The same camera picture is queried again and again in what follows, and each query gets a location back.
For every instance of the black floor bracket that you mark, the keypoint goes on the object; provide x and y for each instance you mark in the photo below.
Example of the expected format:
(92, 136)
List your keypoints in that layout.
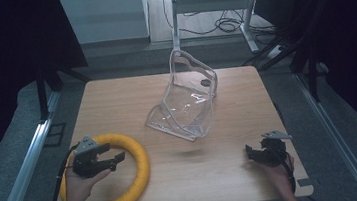
(55, 134)

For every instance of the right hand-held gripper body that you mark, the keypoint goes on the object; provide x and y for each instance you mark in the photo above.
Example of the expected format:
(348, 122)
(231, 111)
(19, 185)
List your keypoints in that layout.
(274, 150)

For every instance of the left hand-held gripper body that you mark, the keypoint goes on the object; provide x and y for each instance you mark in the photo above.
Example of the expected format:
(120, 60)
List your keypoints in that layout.
(84, 162)

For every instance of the clear plastic bag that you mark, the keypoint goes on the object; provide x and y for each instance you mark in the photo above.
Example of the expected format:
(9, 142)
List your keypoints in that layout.
(188, 113)

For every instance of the white metal desk frame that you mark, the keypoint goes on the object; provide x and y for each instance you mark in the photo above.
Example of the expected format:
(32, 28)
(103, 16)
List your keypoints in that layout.
(210, 4)

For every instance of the white power strip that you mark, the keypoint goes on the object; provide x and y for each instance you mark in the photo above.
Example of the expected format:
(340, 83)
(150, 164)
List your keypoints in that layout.
(275, 51)

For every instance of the black curtain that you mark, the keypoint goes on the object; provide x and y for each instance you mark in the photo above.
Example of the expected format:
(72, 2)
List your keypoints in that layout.
(355, 45)
(2, 65)

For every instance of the person's left hand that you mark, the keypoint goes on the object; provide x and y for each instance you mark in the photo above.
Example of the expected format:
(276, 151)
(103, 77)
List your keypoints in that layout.
(78, 189)

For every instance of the person's right hand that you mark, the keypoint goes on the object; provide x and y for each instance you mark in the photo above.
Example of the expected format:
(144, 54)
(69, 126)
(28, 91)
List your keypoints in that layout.
(280, 177)

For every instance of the aluminium floor rail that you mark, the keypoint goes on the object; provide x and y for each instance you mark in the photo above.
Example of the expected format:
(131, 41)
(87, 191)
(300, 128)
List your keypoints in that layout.
(23, 173)
(338, 140)

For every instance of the black metal stand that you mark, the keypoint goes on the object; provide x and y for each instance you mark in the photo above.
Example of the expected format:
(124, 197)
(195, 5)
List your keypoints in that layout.
(42, 94)

